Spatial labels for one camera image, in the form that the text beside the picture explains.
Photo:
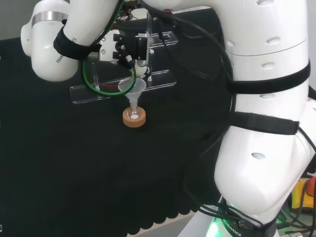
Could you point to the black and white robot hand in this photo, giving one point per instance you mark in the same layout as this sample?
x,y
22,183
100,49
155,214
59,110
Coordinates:
x,y
142,66

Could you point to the clear plastic funnel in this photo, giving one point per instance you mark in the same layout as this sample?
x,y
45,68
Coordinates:
x,y
138,90

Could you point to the clear acrylic funnel stand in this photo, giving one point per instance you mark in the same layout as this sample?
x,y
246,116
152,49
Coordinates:
x,y
160,81

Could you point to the small round-bottom glass flask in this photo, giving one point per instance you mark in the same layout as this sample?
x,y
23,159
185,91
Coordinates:
x,y
134,116

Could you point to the black bench cloth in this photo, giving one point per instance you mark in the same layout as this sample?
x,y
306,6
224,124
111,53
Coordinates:
x,y
74,172

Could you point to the yellow stop button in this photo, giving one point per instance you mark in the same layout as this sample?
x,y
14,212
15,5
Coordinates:
x,y
297,195

